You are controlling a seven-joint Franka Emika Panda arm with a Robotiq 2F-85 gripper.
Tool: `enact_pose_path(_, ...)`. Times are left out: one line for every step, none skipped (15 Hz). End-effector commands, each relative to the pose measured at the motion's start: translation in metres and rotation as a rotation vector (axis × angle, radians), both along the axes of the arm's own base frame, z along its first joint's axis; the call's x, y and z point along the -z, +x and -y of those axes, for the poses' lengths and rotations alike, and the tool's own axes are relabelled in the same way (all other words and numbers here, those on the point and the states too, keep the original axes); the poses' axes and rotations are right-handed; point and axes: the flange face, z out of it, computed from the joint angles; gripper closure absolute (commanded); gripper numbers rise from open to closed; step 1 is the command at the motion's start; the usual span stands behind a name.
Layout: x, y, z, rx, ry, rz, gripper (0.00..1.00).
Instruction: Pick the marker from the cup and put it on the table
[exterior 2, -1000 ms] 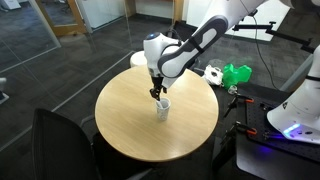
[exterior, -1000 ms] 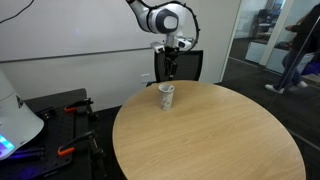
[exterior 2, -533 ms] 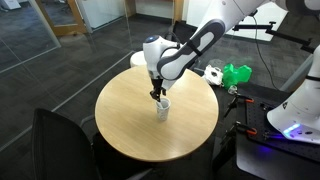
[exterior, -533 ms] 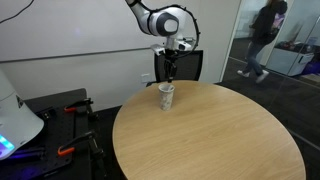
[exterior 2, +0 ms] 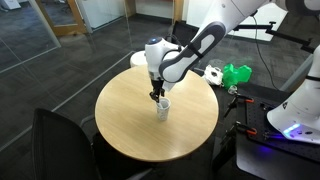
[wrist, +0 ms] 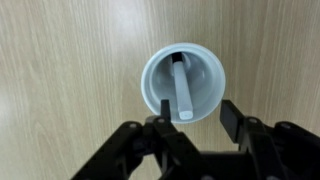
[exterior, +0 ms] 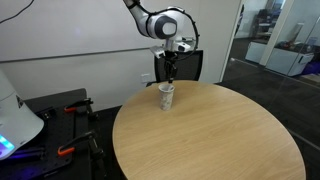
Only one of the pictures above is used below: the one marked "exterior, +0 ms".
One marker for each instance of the white partition pillar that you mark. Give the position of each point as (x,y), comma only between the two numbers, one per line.
(276,30)

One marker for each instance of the small black bracket on plate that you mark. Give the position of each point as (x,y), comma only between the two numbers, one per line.
(47,114)

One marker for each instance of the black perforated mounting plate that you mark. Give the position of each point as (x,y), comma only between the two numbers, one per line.
(53,133)

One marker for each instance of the white wall whiteboard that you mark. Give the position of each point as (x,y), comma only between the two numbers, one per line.
(83,30)

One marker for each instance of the patterned paper cup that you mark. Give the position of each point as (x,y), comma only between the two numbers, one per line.
(166,100)

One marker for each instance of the black mesh office chair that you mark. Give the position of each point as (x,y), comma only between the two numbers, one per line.
(190,68)

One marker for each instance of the large white office cabinet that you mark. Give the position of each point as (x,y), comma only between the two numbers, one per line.
(283,61)

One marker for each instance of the dark background office desk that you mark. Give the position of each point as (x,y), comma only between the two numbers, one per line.
(263,23)

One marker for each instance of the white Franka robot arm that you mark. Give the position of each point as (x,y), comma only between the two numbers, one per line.
(156,25)

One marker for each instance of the white wall outlet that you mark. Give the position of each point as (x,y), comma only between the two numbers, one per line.
(145,78)

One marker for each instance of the small white office cabinet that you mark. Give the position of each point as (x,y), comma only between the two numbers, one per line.
(255,51)

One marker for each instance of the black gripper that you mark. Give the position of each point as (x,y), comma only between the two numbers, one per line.
(170,56)

